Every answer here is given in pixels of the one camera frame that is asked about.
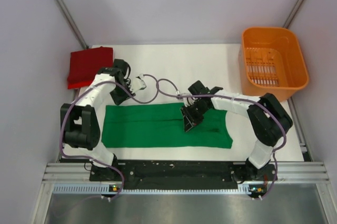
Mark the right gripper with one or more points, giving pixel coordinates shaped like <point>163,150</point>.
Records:
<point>189,120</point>

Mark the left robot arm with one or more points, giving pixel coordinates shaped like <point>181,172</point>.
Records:
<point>80,136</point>

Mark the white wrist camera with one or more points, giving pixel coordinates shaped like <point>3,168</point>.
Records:
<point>137,84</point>
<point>185,98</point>

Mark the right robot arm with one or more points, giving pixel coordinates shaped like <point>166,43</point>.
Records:
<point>268,118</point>

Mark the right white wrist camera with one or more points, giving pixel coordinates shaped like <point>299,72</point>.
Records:
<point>185,98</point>

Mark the aluminium frame rail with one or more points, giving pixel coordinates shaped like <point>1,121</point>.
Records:
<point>288,172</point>

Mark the green t shirt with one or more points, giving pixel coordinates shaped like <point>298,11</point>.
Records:
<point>161,126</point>

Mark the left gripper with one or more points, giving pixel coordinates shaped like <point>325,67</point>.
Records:
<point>118,100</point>

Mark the orange plastic basket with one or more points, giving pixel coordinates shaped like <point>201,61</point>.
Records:
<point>271,61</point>

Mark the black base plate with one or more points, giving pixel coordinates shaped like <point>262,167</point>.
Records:
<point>179,175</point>

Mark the grey slotted cable duct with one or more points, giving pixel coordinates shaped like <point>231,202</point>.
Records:
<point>105,189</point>

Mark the left corner metal post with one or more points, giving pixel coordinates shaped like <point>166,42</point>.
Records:
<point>71,23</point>

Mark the folded red t shirt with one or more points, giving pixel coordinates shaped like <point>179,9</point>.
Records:
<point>85,64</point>

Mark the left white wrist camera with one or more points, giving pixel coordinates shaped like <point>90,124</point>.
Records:
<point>137,84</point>

